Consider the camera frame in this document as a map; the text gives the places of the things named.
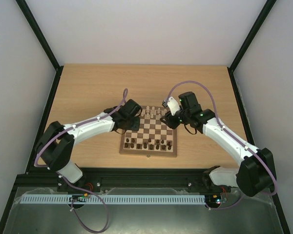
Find right black frame post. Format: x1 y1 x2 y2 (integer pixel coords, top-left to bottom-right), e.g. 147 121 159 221
229 0 277 71

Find black frame post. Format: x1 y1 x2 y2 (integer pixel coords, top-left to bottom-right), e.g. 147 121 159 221
15 0 63 71
229 0 277 71

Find white slotted cable duct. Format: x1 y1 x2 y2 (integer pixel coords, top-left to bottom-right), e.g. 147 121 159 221
20 195 205 205

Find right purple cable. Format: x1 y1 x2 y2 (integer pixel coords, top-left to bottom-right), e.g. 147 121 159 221
166 80 278 211

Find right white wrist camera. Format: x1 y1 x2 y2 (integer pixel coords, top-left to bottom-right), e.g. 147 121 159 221
162 97 180 116

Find black aluminium frame rail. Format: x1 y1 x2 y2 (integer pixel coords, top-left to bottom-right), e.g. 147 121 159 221
14 167 272 190

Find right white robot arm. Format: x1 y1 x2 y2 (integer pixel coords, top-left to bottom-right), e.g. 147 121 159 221
160 92 276 197

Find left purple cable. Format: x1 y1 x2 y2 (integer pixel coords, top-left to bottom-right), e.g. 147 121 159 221
33 88 110 233

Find wooden chess board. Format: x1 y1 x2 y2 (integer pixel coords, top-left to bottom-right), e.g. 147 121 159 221
119 106 177 157

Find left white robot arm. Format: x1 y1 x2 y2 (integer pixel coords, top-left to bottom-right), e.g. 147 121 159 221
34 99 142 184

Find purple cable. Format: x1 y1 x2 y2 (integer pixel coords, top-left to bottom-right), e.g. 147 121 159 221
166 80 278 211
33 88 110 233

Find left black frame post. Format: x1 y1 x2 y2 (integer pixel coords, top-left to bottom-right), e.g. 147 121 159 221
15 0 63 71

